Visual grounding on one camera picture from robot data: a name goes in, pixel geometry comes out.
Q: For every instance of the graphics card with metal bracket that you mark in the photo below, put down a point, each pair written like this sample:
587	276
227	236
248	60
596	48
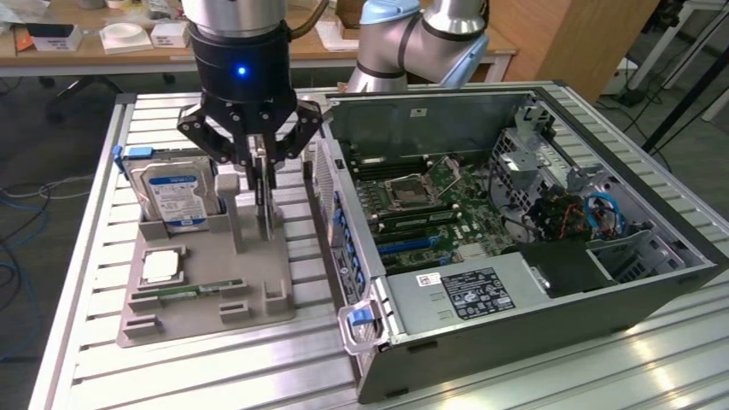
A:
264	213

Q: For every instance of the white cardboard box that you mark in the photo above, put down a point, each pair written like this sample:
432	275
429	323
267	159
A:
170	35

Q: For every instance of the blue case latch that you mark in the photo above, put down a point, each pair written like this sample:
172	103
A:
359	319

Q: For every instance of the black stand pole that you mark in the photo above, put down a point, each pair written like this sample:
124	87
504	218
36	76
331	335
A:
677	94

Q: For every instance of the perforated metal drive cage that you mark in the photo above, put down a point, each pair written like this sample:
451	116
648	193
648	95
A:
519	166

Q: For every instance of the wooden desk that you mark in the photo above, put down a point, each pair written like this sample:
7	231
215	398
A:
114	60

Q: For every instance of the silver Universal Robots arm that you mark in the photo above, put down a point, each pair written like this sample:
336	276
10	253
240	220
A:
239	17

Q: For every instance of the gray power supply unit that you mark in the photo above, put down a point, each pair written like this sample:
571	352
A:
409	307

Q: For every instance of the black plastic shroud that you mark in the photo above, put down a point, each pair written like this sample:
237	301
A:
564	265

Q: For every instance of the black open PC case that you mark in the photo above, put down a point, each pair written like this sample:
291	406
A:
512	341

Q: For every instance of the brown cardboard box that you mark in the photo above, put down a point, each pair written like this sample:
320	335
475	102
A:
348	13

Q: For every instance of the gray plastic parts rack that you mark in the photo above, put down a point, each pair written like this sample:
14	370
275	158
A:
211	256

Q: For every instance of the metal socket cover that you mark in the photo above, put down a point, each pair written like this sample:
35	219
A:
444	175

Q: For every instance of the green RAM stick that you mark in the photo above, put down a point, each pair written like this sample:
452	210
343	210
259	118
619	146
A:
188	292

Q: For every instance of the wooden cabinet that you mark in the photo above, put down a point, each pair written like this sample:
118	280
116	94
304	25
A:
581	51

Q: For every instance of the white boxes on desk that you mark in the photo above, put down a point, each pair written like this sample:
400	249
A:
126	38

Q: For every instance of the gray metal disk bay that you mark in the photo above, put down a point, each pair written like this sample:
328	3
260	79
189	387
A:
627	256

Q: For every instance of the silver CPU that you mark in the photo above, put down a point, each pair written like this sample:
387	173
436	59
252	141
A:
159	267

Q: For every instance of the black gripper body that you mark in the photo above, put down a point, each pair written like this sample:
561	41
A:
245	85

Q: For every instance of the white box with black lid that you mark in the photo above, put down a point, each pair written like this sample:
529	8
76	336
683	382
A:
54	38

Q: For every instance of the white booklet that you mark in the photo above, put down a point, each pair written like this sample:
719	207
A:
336	40

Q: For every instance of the green motherboard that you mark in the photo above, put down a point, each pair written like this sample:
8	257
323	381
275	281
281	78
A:
469	213

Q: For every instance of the CPU socket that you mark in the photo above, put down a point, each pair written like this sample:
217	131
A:
409	192

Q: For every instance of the hard disk in blue caddy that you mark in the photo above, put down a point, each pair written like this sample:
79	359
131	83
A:
171	192

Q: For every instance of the black chair base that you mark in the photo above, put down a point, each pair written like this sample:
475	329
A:
74	89

